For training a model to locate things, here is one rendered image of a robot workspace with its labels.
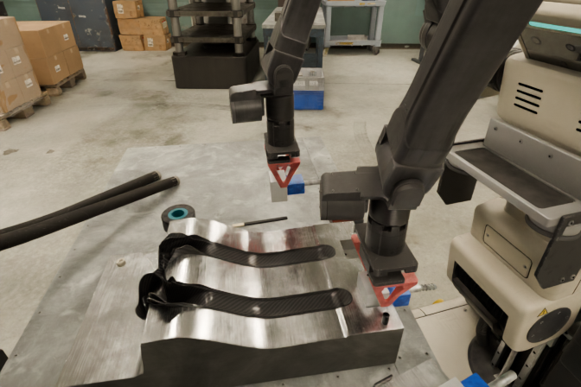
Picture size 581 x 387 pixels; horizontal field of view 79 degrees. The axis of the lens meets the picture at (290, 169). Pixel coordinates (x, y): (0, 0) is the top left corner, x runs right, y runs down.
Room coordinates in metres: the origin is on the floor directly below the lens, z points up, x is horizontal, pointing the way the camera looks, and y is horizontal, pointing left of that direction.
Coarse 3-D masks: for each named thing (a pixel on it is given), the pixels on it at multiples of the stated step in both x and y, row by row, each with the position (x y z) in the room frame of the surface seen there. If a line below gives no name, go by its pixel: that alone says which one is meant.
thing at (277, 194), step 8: (272, 176) 0.67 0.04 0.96; (280, 176) 0.67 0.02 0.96; (296, 176) 0.69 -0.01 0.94; (272, 184) 0.65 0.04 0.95; (296, 184) 0.66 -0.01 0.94; (304, 184) 0.68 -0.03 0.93; (312, 184) 0.68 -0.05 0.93; (272, 192) 0.65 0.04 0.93; (280, 192) 0.65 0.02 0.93; (288, 192) 0.66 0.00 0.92; (296, 192) 0.66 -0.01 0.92; (304, 192) 0.67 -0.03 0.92; (272, 200) 0.65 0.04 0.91; (280, 200) 0.65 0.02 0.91
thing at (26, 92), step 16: (0, 16) 3.68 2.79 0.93; (0, 32) 3.49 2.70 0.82; (16, 32) 3.71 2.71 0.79; (0, 48) 3.42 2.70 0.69; (16, 48) 3.62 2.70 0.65; (0, 64) 3.35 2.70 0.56; (16, 64) 3.55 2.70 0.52; (0, 80) 3.26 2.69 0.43; (16, 80) 3.46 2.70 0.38; (32, 80) 3.68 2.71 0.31; (0, 96) 3.20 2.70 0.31; (16, 96) 3.39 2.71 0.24; (32, 96) 3.60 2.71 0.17; (48, 96) 3.86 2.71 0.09; (0, 112) 3.18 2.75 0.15; (16, 112) 3.31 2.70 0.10; (32, 112) 3.52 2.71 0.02; (0, 128) 3.08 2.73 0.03
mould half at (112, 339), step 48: (240, 240) 0.53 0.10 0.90; (288, 240) 0.54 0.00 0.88; (336, 240) 0.54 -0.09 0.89; (240, 288) 0.41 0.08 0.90; (288, 288) 0.42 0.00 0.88; (96, 336) 0.35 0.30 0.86; (144, 336) 0.30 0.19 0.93; (192, 336) 0.30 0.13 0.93; (240, 336) 0.32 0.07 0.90; (288, 336) 0.33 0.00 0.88; (336, 336) 0.33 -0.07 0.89; (384, 336) 0.34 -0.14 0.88; (96, 384) 0.28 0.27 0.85; (144, 384) 0.29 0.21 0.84; (192, 384) 0.30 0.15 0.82; (240, 384) 0.31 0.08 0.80
